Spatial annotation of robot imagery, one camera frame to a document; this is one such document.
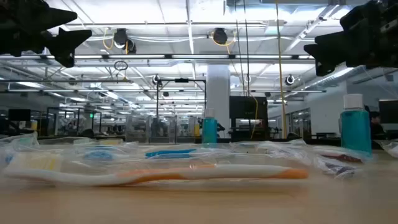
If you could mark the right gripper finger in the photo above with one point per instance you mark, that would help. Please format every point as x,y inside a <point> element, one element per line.
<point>362,18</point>
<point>332,49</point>

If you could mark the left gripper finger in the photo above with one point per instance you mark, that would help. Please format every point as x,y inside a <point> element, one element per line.
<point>68,40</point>
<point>60,15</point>

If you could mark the teal mouthwash bottle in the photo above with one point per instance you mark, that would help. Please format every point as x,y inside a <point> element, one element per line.
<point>210,132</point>
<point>356,130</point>

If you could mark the maroon and white toothbrush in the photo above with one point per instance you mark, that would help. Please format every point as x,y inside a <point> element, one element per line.
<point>342,157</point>

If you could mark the green and white toothbrush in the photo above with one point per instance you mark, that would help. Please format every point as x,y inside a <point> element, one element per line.
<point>21,140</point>

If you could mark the idle black robot arm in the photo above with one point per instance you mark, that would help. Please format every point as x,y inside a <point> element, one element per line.
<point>221,127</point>

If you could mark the black computer monitor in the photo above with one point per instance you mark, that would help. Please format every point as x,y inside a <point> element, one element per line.
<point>18,115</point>
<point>388,112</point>

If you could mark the person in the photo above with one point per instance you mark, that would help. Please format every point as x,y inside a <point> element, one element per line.
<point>376,126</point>

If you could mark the black equipment cabinet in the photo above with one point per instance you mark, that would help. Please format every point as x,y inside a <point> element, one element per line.
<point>245,107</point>

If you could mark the clear plastic wrapper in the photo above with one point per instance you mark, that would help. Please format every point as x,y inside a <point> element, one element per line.
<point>392,150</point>

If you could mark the clear acrylic organizer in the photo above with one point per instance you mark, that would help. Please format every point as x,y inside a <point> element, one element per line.
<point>136,129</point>

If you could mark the white building column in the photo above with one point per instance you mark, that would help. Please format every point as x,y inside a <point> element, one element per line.
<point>219,90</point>

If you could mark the yellow container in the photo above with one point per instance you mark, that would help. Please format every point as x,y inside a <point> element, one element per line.
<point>197,130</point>

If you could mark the silver ventilation duct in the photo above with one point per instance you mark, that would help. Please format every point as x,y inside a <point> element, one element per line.
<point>339,77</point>

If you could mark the black aluminium table frame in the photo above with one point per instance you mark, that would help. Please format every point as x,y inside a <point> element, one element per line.
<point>323,142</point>

